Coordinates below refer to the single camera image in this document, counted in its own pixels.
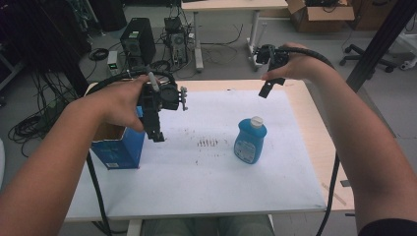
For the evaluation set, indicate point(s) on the blue cardboard box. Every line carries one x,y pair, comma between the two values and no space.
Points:
121,150

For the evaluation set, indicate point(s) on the black office chair base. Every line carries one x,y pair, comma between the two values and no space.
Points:
369,59

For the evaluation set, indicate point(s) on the black sleeve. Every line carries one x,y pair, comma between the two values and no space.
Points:
388,228

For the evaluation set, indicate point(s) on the white table mat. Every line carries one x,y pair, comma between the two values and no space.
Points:
203,183

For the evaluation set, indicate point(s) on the black metal stand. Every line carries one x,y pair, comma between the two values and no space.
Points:
380,42

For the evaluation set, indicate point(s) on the person's left hand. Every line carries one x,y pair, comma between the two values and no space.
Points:
119,101

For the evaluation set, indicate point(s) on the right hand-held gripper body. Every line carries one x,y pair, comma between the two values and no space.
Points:
272,57

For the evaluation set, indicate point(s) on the white background table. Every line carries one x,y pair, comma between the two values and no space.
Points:
234,5

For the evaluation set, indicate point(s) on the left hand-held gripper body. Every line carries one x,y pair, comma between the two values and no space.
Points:
167,96

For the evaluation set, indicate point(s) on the black curtain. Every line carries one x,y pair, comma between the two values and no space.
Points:
36,36

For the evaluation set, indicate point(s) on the black computer tower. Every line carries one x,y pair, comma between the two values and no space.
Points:
139,41

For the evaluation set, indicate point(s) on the person's right hand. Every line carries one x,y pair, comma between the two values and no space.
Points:
301,65

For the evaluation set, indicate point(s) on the small white power device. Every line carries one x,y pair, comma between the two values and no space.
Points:
112,62

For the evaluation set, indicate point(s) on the open-sided computer tower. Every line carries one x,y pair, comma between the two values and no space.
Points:
177,44

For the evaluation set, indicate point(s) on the open brown cardboard box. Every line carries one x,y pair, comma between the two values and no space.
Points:
323,16

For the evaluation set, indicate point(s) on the blue bottle with white cap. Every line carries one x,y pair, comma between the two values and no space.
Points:
250,142

